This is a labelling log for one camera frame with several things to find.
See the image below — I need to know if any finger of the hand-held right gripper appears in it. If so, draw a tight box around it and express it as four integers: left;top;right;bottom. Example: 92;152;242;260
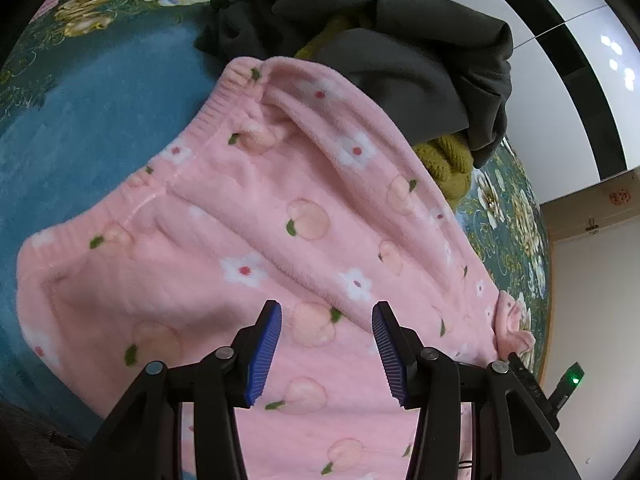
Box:
507;351;543;396

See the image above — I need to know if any grey garment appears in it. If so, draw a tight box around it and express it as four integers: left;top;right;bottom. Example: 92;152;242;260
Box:
280;0;516;170

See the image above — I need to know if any pink fleece peach-print garment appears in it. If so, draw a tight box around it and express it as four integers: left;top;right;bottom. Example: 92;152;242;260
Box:
15;55;538;480

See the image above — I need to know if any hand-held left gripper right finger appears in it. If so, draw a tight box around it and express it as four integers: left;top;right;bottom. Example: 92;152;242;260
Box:
371;301;583;480

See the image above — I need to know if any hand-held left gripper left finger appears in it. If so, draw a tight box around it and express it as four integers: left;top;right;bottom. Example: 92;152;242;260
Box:
87;300;283;480

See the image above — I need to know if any dark charcoal garment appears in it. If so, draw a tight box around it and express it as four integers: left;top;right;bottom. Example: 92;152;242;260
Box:
194;0;416;61

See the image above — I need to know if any olive knit sweater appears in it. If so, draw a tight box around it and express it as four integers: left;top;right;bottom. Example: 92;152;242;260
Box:
292;10;476;211

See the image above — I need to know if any white door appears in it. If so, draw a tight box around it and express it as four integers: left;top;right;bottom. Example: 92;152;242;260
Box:
542;172;640;480

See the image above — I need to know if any white wardrobe with black band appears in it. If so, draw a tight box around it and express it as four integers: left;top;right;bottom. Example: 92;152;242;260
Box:
450;0;640;201

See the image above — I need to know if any dark cloth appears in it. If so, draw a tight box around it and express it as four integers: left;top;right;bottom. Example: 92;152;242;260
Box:
0;400;88;480

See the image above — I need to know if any teal floral bedspread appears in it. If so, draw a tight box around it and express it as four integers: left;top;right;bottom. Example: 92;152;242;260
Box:
0;0;553;441

